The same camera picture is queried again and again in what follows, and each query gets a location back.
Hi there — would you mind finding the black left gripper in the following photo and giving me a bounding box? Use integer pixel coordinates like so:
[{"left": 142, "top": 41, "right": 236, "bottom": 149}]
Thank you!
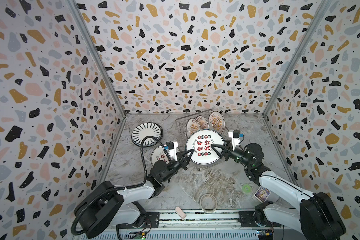
[{"left": 160, "top": 149, "right": 192, "bottom": 184}]

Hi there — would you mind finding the red character plate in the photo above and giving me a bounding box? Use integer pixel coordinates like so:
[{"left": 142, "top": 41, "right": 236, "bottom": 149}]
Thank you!
[
  {"left": 151, "top": 145, "right": 175, "bottom": 166},
  {"left": 185, "top": 130, "right": 224, "bottom": 165}
]

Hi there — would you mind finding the white striped plate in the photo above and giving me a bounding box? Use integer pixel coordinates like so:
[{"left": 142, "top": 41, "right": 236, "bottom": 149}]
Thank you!
[{"left": 131, "top": 122, "right": 163, "bottom": 146}]

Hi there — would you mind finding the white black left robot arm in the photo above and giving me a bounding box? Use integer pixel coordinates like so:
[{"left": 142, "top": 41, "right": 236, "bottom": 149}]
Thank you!
[{"left": 71, "top": 150, "right": 195, "bottom": 239}]

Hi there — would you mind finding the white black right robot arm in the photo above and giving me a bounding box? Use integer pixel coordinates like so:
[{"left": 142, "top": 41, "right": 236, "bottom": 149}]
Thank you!
[{"left": 211, "top": 143, "right": 346, "bottom": 240}]

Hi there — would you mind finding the orange sunburst plate rear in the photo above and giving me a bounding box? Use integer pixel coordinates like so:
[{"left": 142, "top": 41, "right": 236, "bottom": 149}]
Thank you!
[{"left": 208, "top": 111, "right": 225, "bottom": 134}]

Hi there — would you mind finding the orange sunburst plate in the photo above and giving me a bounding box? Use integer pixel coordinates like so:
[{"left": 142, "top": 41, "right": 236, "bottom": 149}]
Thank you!
[
  {"left": 196, "top": 116, "right": 209, "bottom": 130},
  {"left": 186, "top": 118, "right": 200, "bottom": 137},
  {"left": 208, "top": 111, "right": 225, "bottom": 134}
]

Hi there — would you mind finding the orange sunburst plate front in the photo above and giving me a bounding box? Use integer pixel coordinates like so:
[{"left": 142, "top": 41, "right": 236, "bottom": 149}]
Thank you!
[{"left": 186, "top": 118, "right": 200, "bottom": 137}]

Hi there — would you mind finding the green round lid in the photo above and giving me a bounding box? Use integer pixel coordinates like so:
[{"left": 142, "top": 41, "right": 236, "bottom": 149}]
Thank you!
[{"left": 242, "top": 184, "right": 252, "bottom": 194}]

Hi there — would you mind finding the colourful card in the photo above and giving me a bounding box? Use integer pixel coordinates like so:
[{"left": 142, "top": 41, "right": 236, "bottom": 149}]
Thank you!
[{"left": 254, "top": 187, "right": 272, "bottom": 202}]

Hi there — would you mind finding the pink eraser block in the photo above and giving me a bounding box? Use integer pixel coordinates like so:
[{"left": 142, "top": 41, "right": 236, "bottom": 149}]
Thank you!
[{"left": 175, "top": 207, "right": 187, "bottom": 221}]

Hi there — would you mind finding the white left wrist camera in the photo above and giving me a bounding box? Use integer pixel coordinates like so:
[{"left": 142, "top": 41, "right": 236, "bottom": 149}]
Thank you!
[{"left": 164, "top": 141, "right": 179, "bottom": 161}]

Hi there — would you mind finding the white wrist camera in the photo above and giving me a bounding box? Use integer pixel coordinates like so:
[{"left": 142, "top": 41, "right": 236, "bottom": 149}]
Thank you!
[
  {"left": 228, "top": 130, "right": 245, "bottom": 150},
  {"left": 164, "top": 141, "right": 179, "bottom": 161}
]

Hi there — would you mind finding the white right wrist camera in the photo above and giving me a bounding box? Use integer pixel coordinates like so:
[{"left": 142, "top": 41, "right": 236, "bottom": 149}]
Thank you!
[{"left": 228, "top": 130, "right": 245, "bottom": 150}]

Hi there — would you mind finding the stainless wire dish rack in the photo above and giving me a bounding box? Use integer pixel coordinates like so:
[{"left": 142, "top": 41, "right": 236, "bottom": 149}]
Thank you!
[{"left": 175, "top": 110, "right": 231, "bottom": 171}]

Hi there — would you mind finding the clear tape ring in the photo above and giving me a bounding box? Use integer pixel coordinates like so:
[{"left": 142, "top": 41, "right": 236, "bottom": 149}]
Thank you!
[{"left": 199, "top": 193, "right": 218, "bottom": 214}]

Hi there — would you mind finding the black corrugated cable hose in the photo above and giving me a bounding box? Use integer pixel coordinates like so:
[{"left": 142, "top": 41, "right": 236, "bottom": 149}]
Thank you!
[{"left": 70, "top": 135, "right": 169, "bottom": 236}]

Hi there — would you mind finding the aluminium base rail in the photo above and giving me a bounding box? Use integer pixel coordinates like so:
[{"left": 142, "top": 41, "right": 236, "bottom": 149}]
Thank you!
[{"left": 70, "top": 208, "right": 325, "bottom": 240}]

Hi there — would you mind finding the aluminium corner post left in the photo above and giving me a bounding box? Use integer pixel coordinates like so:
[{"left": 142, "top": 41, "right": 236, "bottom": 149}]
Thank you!
[{"left": 66, "top": 0, "right": 126, "bottom": 118}]

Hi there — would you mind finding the aluminium corner post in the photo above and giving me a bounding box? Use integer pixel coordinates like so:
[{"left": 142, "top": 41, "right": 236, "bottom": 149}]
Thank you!
[
  {"left": 66, "top": 0, "right": 126, "bottom": 118},
  {"left": 262, "top": 0, "right": 331, "bottom": 119}
]

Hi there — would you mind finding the aluminium corner post right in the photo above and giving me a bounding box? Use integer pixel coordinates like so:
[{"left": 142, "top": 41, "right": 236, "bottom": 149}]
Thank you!
[{"left": 262, "top": 0, "right": 331, "bottom": 119}]

